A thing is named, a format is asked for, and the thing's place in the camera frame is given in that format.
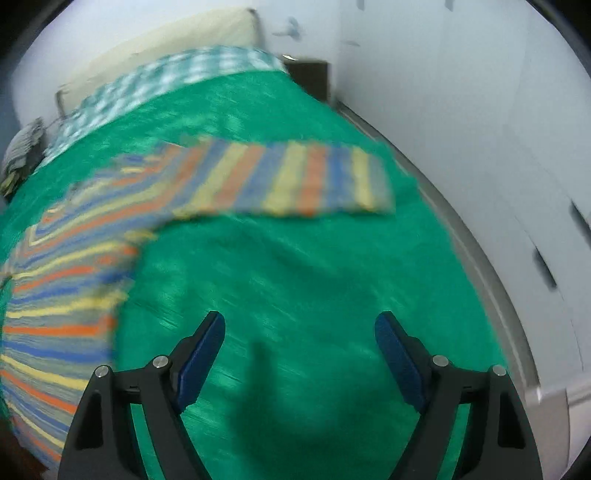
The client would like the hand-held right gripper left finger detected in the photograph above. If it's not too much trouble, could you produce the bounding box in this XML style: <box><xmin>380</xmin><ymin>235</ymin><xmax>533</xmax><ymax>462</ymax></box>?
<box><xmin>57</xmin><ymin>311</ymin><xmax>226</xmax><ymax>480</ymax></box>

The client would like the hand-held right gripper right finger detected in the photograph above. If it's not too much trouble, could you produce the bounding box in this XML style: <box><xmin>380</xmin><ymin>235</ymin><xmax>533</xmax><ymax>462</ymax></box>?
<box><xmin>374</xmin><ymin>311</ymin><xmax>544</xmax><ymax>480</ymax></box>

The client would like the striped knit sweater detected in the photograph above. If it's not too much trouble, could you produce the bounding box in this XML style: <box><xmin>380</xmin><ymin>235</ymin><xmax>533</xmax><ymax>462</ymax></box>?
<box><xmin>0</xmin><ymin>140</ymin><xmax>396</xmax><ymax>467</ymax></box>

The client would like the pile of folded clothes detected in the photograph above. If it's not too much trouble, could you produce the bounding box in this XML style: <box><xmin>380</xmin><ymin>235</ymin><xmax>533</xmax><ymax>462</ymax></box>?
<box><xmin>1</xmin><ymin>117</ymin><xmax>47</xmax><ymax>199</ymax></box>

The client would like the green fuzzy blanket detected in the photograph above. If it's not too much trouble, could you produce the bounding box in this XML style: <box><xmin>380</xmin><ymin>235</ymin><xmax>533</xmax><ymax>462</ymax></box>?
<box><xmin>0</xmin><ymin>69</ymin><xmax>509</xmax><ymax>480</ymax></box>

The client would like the white wardrobe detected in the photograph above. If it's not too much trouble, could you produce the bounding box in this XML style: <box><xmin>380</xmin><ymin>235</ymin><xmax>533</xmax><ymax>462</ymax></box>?
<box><xmin>339</xmin><ymin>0</ymin><xmax>591</xmax><ymax>393</ymax></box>

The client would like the green checked bedsheet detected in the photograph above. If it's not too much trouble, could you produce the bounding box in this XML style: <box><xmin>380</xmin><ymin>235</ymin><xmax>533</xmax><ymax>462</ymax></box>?
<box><xmin>44</xmin><ymin>46</ymin><xmax>289</xmax><ymax>164</ymax></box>

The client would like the dark bedside table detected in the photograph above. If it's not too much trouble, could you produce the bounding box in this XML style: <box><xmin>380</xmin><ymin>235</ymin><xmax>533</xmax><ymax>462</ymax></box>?
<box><xmin>283</xmin><ymin>54</ymin><xmax>331</xmax><ymax>103</ymax></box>

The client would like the cream headboard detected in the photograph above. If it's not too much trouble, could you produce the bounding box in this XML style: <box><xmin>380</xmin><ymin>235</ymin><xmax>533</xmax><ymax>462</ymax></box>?
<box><xmin>58</xmin><ymin>7</ymin><xmax>259</xmax><ymax>109</ymax></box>

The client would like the grey bed frame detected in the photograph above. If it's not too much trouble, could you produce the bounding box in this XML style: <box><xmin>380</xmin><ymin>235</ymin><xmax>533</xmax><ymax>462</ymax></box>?
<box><xmin>335</xmin><ymin>102</ymin><xmax>571</xmax><ymax>467</ymax></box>

